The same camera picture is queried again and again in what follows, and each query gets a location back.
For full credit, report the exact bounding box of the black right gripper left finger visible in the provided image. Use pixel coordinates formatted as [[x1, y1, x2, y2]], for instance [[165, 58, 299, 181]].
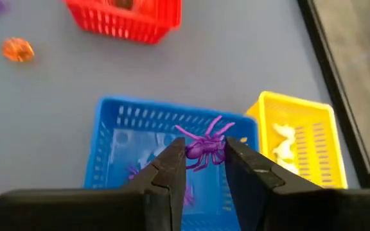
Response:
[[0, 137, 187, 231]]

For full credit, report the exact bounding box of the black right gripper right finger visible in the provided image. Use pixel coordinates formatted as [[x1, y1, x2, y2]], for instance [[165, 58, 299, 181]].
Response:
[[225, 137, 370, 231]]

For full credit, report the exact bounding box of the white plastic ghost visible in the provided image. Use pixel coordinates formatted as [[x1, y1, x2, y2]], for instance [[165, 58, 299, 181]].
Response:
[[270, 123, 301, 176]]

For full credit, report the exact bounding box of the blue plastic basket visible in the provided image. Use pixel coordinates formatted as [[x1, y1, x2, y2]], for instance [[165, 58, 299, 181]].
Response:
[[83, 95, 260, 231]]

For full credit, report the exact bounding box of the orange translucent pumpkin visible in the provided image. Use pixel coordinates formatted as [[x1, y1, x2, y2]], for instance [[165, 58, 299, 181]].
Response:
[[1, 37, 36, 63]]

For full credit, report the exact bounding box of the yellow plastic basket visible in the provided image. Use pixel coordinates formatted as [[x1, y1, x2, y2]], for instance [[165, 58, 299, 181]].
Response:
[[245, 90, 349, 190]]

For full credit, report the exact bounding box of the red plastic basket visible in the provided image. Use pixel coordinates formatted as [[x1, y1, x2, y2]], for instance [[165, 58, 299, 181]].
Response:
[[64, 0, 183, 46]]

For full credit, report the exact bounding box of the black table frame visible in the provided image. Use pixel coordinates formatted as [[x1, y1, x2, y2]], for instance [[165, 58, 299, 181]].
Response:
[[296, 0, 370, 189]]

